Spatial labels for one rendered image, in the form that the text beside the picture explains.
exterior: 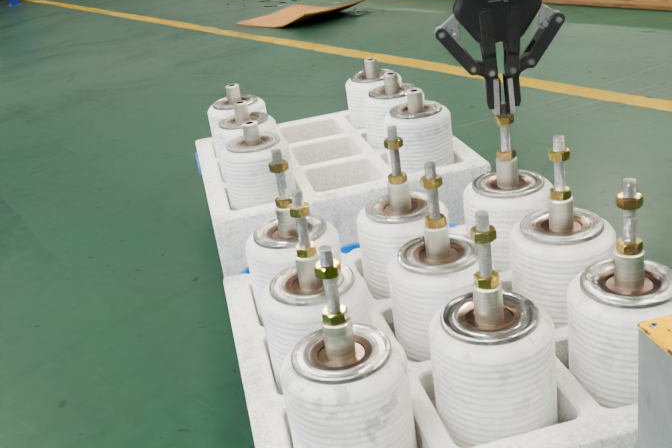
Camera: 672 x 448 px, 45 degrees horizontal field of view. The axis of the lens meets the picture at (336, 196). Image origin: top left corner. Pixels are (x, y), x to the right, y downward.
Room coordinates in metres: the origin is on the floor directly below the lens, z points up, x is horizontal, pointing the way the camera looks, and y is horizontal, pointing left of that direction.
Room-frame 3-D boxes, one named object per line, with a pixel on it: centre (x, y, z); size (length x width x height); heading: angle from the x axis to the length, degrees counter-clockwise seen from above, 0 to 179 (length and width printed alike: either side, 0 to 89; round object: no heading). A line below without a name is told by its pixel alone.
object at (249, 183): (1.06, 0.10, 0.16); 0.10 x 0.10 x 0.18
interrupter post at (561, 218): (0.67, -0.20, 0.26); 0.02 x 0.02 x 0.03
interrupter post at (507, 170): (0.78, -0.18, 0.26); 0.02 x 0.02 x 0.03
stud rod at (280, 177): (0.74, 0.05, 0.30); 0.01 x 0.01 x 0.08
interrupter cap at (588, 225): (0.67, -0.20, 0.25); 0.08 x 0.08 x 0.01
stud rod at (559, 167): (0.67, -0.20, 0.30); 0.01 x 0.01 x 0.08
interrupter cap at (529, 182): (0.78, -0.18, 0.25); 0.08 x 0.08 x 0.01
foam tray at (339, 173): (1.19, 0.01, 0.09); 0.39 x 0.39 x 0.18; 10
